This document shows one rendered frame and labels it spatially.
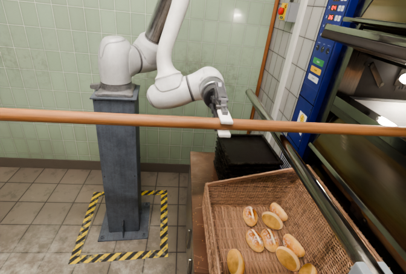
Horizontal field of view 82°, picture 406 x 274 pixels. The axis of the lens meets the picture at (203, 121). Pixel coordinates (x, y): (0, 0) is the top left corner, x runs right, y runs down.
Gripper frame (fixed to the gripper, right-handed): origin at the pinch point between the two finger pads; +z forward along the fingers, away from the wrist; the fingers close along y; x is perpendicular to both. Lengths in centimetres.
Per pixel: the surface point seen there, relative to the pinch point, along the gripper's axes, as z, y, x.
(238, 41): -123, -3, -31
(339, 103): -29, 4, -53
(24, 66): -126, 28, 122
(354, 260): 34.3, 3.3, -14.1
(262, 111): -14.2, 2.5, -15.6
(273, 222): -15, 57, -33
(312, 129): 1.7, -0.3, -23.6
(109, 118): 1.8, -0.6, 28.1
